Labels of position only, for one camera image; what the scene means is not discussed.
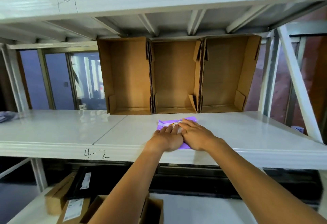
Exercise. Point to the person's right hand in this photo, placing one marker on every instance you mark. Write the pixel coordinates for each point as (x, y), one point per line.
(199, 137)

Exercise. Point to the person's left hand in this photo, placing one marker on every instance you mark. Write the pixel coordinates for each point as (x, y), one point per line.
(166, 140)

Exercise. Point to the purple mailer bag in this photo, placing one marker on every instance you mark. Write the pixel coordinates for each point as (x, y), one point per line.
(166, 123)

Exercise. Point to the person's right forearm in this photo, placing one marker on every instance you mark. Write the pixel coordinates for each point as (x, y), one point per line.
(268, 185)

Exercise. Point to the person's left forearm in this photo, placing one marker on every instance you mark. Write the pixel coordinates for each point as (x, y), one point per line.
(125, 190)

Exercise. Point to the white metal shelf rack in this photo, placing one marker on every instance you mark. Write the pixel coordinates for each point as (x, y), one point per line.
(51, 131)

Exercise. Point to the open brown cardboard box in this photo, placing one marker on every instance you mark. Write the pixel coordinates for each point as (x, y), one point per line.
(224, 73)
(127, 75)
(173, 75)

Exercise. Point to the black package with white label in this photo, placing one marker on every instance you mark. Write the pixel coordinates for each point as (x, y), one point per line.
(85, 180)

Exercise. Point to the cardboard carton with white label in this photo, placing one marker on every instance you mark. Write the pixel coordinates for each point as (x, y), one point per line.
(74, 211)

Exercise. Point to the crumpled blue plastic film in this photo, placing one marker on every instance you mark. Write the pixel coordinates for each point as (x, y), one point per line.
(6, 117)

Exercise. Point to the metal window frame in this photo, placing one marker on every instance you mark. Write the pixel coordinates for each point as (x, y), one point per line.
(33, 83)

